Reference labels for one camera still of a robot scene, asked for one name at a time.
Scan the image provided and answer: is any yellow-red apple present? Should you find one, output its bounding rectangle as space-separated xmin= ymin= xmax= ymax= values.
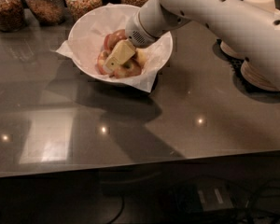
xmin=114 ymin=59 xmax=142 ymax=78
xmin=97 ymin=49 xmax=113 ymax=77

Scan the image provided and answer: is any front stack of paper bowls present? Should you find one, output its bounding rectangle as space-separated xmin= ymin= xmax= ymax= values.
xmin=240 ymin=61 xmax=278 ymax=91

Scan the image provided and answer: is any white paper liner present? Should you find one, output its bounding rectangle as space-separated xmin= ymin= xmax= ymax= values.
xmin=55 ymin=3 xmax=171 ymax=94

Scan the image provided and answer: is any black mat under stacks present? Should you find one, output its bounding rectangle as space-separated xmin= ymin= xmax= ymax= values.
xmin=220 ymin=49 xmax=253 ymax=93

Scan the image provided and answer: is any front yellow-red apple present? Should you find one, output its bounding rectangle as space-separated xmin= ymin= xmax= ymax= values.
xmin=114 ymin=59 xmax=142 ymax=78

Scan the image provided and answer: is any large red apple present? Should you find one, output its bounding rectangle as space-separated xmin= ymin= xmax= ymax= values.
xmin=104 ymin=29 xmax=126 ymax=50

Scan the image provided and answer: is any black cable on floor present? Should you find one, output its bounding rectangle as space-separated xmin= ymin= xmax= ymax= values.
xmin=105 ymin=194 xmax=126 ymax=224

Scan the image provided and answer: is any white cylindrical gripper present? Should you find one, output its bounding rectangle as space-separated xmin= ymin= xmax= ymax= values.
xmin=103 ymin=0 xmax=189 ymax=74

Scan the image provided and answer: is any white bowl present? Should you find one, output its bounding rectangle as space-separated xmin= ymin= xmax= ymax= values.
xmin=67 ymin=4 xmax=174 ymax=86

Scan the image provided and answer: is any back stack of paper bowls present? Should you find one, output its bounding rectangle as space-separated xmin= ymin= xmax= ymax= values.
xmin=220 ymin=0 xmax=280 ymax=60

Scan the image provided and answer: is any dark box under table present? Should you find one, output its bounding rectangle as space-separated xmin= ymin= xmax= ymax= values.
xmin=160 ymin=180 xmax=236 ymax=217

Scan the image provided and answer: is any stack of paper bowls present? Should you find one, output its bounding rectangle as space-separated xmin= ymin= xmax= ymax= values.
xmin=220 ymin=0 xmax=280 ymax=60
xmin=240 ymin=61 xmax=278 ymax=91

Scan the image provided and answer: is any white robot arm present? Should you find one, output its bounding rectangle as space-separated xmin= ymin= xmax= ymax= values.
xmin=103 ymin=0 xmax=280 ymax=90

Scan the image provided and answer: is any left yellow-red apple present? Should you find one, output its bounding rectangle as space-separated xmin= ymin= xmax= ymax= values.
xmin=97 ymin=49 xmax=113 ymax=77

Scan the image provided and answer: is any far left glass jar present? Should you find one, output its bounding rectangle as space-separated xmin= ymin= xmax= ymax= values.
xmin=0 ymin=0 xmax=25 ymax=32

